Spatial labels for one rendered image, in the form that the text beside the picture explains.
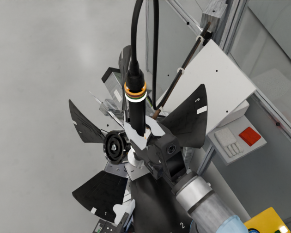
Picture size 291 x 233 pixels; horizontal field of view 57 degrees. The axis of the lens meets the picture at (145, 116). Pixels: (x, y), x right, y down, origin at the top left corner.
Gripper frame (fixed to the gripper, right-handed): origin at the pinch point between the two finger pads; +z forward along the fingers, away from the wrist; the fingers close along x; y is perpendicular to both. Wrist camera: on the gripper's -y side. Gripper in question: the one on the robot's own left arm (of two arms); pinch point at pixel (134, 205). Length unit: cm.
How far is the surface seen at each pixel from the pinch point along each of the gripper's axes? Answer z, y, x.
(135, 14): 12, -3, -63
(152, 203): 2.8, -5.0, -0.3
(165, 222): -0.5, -10.8, 1.2
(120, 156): 11.5, 10.6, -5.2
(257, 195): 54, -48, 88
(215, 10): 73, -1, -23
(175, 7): 121, 35, 15
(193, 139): 17.3, -12.2, -23.2
